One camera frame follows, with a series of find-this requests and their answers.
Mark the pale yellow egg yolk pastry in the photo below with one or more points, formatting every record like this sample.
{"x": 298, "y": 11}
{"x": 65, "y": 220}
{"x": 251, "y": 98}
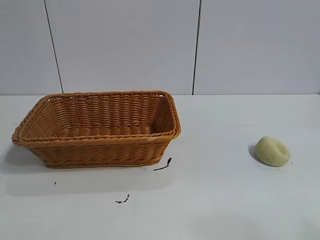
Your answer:
{"x": 271, "y": 152}

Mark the brown woven wicker basket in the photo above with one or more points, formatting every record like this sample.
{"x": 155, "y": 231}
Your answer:
{"x": 100, "y": 150}

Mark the thin black debris strand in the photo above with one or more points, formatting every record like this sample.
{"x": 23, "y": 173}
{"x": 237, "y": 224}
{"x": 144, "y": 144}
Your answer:
{"x": 165, "y": 167}

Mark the black debris specks trail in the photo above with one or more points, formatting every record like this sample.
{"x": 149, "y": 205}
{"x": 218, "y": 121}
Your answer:
{"x": 126, "y": 198}

